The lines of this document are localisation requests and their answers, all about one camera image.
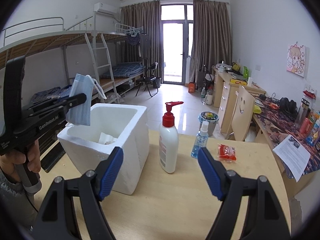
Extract person's left hand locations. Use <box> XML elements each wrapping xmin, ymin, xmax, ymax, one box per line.
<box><xmin>0</xmin><ymin>139</ymin><xmax>42</xmax><ymax>183</ymax></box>

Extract person's left forearm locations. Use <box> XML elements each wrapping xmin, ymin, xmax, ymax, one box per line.
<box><xmin>0</xmin><ymin>167</ymin><xmax>38</xmax><ymax>233</ymax></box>

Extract black bag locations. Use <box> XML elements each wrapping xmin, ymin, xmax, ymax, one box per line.
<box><xmin>197</xmin><ymin>65</ymin><xmax>215</xmax><ymax>88</ymax></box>

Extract white cooking pot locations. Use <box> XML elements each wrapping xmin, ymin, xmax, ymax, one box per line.
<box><xmin>215</xmin><ymin>61</ymin><xmax>233</xmax><ymax>73</ymax></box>

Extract red snack packet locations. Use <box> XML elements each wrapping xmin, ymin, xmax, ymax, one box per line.
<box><xmin>217</xmin><ymin>144</ymin><xmax>237</xmax><ymax>161</ymax></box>

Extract grey trash bin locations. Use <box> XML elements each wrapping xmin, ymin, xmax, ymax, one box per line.
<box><xmin>199</xmin><ymin>111</ymin><xmax>220</xmax><ymax>137</ymax></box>

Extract printed paper sheet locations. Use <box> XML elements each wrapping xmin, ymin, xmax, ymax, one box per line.
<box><xmin>272</xmin><ymin>134</ymin><xmax>311</xmax><ymax>182</ymax></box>

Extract blue face mask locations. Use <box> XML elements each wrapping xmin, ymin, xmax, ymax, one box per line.
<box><xmin>65</xmin><ymin>74</ymin><xmax>107</xmax><ymax>126</ymax></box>

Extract metal bunk bed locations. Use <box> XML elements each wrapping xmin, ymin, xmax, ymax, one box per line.
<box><xmin>100</xmin><ymin>22</ymin><xmax>150</xmax><ymax>98</ymax></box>
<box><xmin>0</xmin><ymin>17</ymin><xmax>118</xmax><ymax>155</ymax></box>

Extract yellow cartoon bottle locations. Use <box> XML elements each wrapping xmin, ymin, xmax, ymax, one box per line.
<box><xmin>310</xmin><ymin>125</ymin><xmax>320</xmax><ymax>145</ymax></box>

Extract blue orange quilt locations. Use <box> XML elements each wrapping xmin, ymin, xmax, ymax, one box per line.
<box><xmin>31</xmin><ymin>85</ymin><xmax>74</xmax><ymax>104</ymax></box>

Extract white air conditioner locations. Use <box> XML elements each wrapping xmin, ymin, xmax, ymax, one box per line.
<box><xmin>94</xmin><ymin>2</ymin><xmax>118</xmax><ymax>18</ymax></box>

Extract cartoon wall poster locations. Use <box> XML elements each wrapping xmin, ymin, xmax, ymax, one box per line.
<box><xmin>287</xmin><ymin>44</ymin><xmax>307</xmax><ymax>78</ymax></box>

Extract blue plaid bedding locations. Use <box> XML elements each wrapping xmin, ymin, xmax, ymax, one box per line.
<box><xmin>101</xmin><ymin>62</ymin><xmax>145</xmax><ymax>78</ymax></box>

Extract brown curtain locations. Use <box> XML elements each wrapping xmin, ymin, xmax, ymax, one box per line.
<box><xmin>120</xmin><ymin>0</ymin><xmax>162</xmax><ymax>83</ymax></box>
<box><xmin>192</xmin><ymin>0</ymin><xmax>233</xmax><ymax>80</ymax></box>

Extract wooden desk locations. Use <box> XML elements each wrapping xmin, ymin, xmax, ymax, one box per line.
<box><xmin>211</xmin><ymin>66</ymin><xmax>320</xmax><ymax>198</ymax></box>

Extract blue spray bottle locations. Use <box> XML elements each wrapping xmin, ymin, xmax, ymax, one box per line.
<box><xmin>191</xmin><ymin>121</ymin><xmax>209</xmax><ymax>158</ymax></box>

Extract glass bottle red lid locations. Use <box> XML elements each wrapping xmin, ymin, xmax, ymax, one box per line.
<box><xmin>295</xmin><ymin>99</ymin><xmax>311</xmax><ymax>128</ymax></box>

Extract black headphones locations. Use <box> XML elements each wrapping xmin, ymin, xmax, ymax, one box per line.
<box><xmin>279</xmin><ymin>97</ymin><xmax>298</xmax><ymax>117</ymax></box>

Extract hanging dark clothes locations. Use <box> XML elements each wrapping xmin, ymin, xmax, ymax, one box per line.
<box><xmin>125</xmin><ymin>34</ymin><xmax>150</xmax><ymax>58</ymax></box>

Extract white tissue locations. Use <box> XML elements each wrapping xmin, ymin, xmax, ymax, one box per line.
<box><xmin>98</xmin><ymin>132</ymin><xmax>118</xmax><ymax>145</ymax></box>

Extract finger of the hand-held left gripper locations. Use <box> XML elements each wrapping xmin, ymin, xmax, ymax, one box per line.
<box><xmin>56</xmin><ymin>93</ymin><xmax>91</xmax><ymax>117</ymax></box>
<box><xmin>22</xmin><ymin>97</ymin><xmax>72</xmax><ymax>112</ymax></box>

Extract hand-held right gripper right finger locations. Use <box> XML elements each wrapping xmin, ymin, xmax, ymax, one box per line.
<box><xmin>197</xmin><ymin>147</ymin><xmax>292</xmax><ymax>240</ymax></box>

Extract wooden smiley face chair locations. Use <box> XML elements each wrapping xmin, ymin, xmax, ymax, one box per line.
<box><xmin>225</xmin><ymin>85</ymin><xmax>255</xmax><ymax>142</ymax></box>

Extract black folding chair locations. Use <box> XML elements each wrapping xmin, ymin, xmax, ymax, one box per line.
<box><xmin>136</xmin><ymin>62</ymin><xmax>159</xmax><ymax>98</ymax></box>

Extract white foam box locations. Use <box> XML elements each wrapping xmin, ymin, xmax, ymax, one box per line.
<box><xmin>57</xmin><ymin>102</ymin><xmax>150</xmax><ymax>195</ymax></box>

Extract glass balcony door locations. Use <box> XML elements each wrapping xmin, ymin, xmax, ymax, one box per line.
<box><xmin>160</xmin><ymin>4</ymin><xmax>195</xmax><ymax>84</ymax></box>

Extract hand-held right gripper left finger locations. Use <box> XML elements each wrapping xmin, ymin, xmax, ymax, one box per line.
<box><xmin>36</xmin><ymin>146</ymin><xmax>124</xmax><ymax>240</ymax></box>

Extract white pump bottle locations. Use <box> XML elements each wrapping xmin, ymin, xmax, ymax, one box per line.
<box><xmin>159</xmin><ymin>101</ymin><xmax>184</xmax><ymax>174</ymax></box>

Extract black phone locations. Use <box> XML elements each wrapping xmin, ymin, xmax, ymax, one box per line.
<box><xmin>40</xmin><ymin>144</ymin><xmax>66</xmax><ymax>173</ymax></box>

